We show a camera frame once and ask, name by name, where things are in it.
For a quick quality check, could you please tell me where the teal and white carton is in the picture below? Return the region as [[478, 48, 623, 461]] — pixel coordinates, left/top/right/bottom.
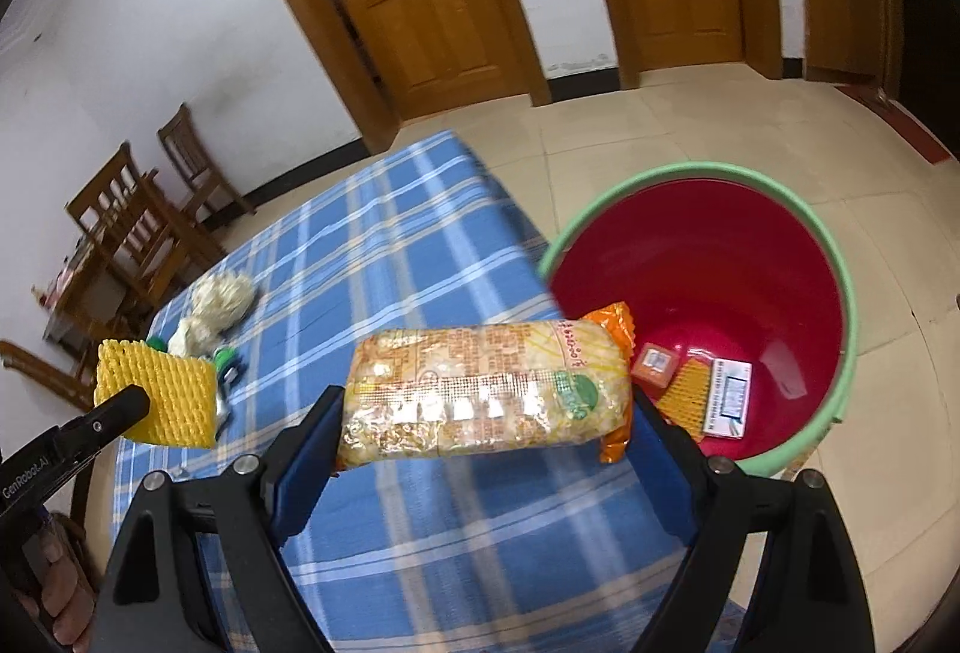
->
[[700, 357, 754, 441]]

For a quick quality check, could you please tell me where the wooden dining chair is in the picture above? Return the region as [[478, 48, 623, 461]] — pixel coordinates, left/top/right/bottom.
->
[[157, 101, 257, 223], [0, 338, 99, 411], [66, 143, 227, 318]]

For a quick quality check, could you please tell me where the small orange carton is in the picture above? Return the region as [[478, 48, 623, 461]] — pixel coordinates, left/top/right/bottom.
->
[[630, 342, 680, 388]]

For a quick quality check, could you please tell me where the small green white object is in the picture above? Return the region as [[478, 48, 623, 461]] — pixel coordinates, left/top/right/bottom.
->
[[213, 347, 243, 393]]

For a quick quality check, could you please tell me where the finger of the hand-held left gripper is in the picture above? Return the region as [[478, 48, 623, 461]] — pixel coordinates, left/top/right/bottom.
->
[[58, 384, 152, 463]]

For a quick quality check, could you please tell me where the low wooden wall panel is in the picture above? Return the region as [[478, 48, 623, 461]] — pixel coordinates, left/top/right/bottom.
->
[[796, 0, 887, 85]]

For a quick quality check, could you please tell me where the yellow foam net sleeve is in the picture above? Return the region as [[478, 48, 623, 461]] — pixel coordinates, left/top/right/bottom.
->
[[94, 339, 221, 451], [658, 357, 718, 441]]

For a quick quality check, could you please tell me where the red basin with green rim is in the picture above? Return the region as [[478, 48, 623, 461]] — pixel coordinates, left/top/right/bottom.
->
[[536, 161, 860, 478]]

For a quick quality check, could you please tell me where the blue plaid tablecloth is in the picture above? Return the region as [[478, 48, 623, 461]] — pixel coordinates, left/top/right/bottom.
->
[[112, 130, 745, 653]]

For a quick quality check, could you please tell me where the clear orange noodle packet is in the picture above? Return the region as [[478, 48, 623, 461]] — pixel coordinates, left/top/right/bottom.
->
[[334, 300, 639, 475]]

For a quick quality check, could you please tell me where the black metal door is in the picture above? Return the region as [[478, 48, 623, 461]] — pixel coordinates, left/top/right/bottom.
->
[[862, 0, 952, 130]]

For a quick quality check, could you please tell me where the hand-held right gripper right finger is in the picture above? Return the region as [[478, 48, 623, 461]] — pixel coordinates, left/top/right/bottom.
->
[[630, 390, 878, 653]]

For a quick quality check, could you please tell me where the person's left hand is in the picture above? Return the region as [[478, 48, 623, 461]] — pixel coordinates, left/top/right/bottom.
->
[[15, 518, 97, 653]]

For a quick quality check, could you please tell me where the red doormat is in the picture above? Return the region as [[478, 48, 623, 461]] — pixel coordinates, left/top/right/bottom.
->
[[835, 85, 954, 167]]

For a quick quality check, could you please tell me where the wooden dining table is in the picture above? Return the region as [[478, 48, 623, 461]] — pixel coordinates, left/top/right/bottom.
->
[[41, 239, 130, 363]]

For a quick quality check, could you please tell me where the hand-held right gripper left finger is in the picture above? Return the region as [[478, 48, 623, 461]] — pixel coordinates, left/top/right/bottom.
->
[[88, 384, 347, 653]]

